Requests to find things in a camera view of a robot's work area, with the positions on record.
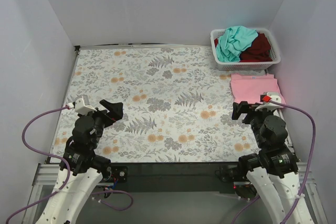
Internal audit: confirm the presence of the floral table cloth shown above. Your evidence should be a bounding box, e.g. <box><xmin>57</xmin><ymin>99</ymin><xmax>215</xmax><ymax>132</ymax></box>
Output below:
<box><xmin>65</xmin><ymin>47</ymin><xmax>267</xmax><ymax>163</ymax></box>

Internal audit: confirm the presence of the aluminium front rail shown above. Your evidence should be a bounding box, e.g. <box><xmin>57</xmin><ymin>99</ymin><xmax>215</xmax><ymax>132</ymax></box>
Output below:
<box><xmin>33</xmin><ymin>162</ymin><xmax>316</xmax><ymax>187</ymax></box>

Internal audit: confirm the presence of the dark red t shirt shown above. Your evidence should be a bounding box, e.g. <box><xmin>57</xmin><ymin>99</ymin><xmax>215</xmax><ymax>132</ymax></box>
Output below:
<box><xmin>239</xmin><ymin>33</ymin><xmax>272</xmax><ymax>62</ymax></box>

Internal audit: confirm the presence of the teal t shirt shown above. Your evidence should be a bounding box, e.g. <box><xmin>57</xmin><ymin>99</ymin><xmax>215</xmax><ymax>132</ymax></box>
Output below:
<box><xmin>216</xmin><ymin>26</ymin><xmax>258</xmax><ymax>62</ymax></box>

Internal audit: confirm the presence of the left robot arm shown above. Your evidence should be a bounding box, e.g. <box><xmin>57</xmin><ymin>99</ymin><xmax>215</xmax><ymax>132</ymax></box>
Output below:
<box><xmin>37</xmin><ymin>95</ymin><xmax>123</xmax><ymax>223</ymax></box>

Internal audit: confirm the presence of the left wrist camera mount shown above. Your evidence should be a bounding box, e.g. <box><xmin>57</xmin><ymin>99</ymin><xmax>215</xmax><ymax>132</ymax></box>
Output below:
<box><xmin>67</xmin><ymin>95</ymin><xmax>97</xmax><ymax>115</ymax></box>

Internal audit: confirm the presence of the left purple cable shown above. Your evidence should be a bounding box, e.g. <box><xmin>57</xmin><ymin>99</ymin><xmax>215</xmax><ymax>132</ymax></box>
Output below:
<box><xmin>5</xmin><ymin>104</ymin><xmax>134</xmax><ymax>224</ymax></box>

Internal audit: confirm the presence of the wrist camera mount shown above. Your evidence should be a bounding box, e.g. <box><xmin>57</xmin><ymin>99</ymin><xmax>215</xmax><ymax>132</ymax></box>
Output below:
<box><xmin>255</xmin><ymin>92</ymin><xmax>283</xmax><ymax>112</ymax></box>
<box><xmin>67</xmin><ymin>95</ymin><xmax>97</xmax><ymax>115</ymax></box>

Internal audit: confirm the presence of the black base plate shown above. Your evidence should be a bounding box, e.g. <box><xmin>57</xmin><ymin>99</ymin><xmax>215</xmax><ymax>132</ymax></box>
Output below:
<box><xmin>97</xmin><ymin>162</ymin><xmax>257</xmax><ymax>198</ymax></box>

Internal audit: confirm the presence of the bright red t shirt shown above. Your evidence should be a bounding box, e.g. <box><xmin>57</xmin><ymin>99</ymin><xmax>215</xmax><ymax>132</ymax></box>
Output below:
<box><xmin>214</xmin><ymin>38</ymin><xmax>218</xmax><ymax>55</ymax></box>

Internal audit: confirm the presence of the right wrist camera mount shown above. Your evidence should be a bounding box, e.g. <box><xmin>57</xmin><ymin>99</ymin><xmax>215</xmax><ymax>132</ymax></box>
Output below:
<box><xmin>255</xmin><ymin>92</ymin><xmax>283</xmax><ymax>112</ymax></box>

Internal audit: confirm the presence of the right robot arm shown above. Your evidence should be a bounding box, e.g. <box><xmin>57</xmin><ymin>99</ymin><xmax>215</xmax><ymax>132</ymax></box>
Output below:
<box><xmin>232</xmin><ymin>95</ymin><xmax>313</xmax><ymax>223</ymax></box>

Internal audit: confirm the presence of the folded pink t shirt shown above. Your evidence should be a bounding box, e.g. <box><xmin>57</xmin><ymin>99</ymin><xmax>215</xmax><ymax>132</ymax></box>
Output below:
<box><xmin>230</xmin><ymin>74</ymin><xmax>286</xmax><ymax>104</ymax></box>

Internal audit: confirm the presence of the white plastic laundry basket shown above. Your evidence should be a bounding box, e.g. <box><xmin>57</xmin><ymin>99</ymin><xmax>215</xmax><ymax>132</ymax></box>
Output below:
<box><xmin>210</xmin><ymin>27</ymin><xmax>281</xmax><ymax>71</ymax></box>

